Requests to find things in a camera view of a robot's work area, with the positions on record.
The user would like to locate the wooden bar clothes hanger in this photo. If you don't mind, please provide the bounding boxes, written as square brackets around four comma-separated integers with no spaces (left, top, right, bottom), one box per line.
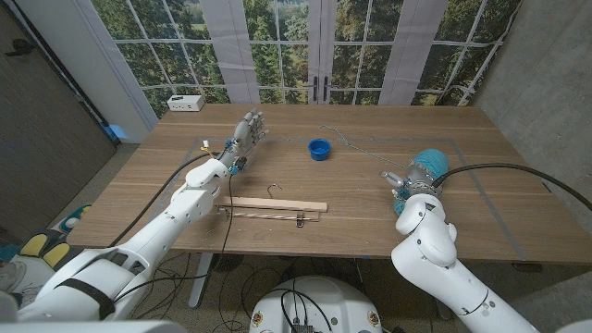
[216,183,328,228]

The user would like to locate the black floor cable bundle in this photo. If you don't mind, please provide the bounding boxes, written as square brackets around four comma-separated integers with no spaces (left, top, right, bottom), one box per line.
[133,252,297,333]

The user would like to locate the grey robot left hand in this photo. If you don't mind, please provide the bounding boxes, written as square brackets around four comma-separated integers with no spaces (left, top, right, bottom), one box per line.
[216,108,270,176]

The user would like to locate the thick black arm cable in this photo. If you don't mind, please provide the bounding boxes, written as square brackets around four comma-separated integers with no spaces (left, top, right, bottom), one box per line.
[108,152,218,249]
[434,162,592,212]

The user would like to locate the teal and white floor object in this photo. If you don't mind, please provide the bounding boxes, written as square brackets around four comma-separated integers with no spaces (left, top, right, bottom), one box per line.
[58,204,93,234]

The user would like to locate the black handle on panel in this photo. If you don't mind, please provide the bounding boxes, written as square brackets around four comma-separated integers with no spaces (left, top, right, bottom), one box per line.
[4,39,36,57]

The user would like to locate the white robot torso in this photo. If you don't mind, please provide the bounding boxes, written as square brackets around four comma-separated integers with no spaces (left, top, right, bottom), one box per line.
[248,276,384,333]

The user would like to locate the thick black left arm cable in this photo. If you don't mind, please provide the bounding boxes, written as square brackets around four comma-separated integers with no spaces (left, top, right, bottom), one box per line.
[108,152,218,249]

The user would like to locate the grey sneaker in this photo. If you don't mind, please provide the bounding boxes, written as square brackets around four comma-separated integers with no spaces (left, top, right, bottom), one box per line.
[0,261,30,296]

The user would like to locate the yellow and black floor pads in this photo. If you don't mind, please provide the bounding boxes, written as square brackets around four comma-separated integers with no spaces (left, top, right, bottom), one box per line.
[18,228,71,272]

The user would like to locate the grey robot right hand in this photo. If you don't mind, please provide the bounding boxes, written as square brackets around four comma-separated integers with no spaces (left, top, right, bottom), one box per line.
[380,162,443,198]

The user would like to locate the thin black left wrist cable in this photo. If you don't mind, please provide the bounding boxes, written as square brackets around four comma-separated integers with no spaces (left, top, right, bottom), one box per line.
[113,173,234,304]

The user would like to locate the white power strip box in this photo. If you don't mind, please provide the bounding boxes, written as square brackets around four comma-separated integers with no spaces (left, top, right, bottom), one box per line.
[166,94,206,113]

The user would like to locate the printed window backdrop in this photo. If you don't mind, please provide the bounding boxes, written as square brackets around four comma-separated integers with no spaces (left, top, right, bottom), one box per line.
[90,0,524,117]

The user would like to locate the white table leg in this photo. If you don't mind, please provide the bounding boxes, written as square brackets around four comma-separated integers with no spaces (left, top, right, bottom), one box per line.
[188,253,215,310]

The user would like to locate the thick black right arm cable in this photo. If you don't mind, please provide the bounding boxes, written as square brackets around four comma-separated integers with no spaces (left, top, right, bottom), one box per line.
[434,162,592,212]

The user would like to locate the black torso cable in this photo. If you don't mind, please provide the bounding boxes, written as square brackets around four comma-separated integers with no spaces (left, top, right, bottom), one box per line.
[279,289,335,333]

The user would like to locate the blue plastic cup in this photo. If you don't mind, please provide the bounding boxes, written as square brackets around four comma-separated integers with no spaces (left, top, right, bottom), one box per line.
[308,138,332,162]

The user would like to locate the blue floor object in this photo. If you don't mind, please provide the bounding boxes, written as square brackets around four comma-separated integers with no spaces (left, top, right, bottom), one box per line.
[104,123,130,142]

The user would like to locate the dark perforated partition panel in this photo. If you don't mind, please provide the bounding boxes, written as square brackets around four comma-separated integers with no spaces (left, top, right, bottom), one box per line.
[0,0,117,232]

